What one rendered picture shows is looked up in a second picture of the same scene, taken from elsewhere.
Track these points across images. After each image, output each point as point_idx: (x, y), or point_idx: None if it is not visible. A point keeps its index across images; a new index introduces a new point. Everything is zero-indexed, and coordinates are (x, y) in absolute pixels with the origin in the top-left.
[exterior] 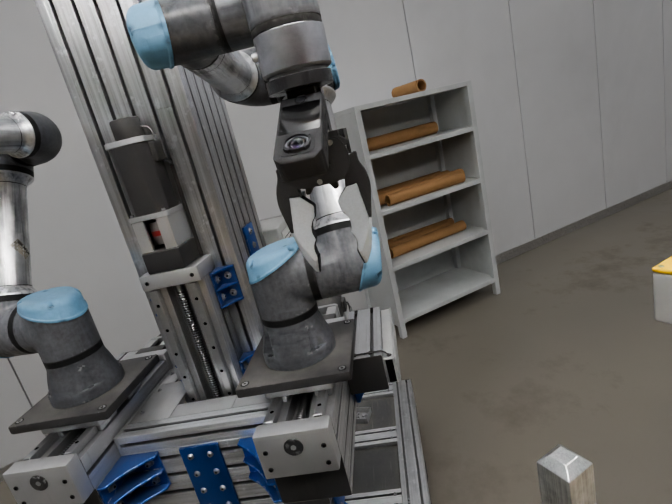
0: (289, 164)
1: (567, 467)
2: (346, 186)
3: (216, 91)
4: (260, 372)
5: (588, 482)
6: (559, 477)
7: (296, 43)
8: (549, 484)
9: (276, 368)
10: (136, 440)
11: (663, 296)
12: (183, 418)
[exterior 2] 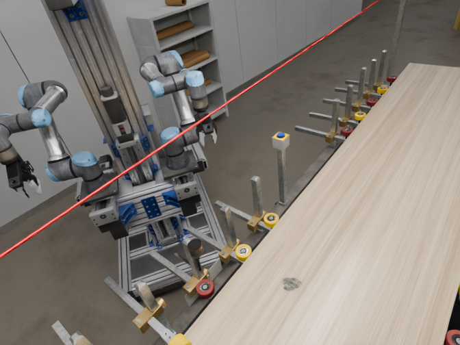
0: (207, 132)
1: (255, 179)
2: None
3: (144, 78)
4: (168, 171)
5: (259, 181)
6: (254, 181)
7: (203, 103)
8: (252, 182)
9: (174, 169)
10: (124, 200)
11: (274, 143)
12: (139, 190)
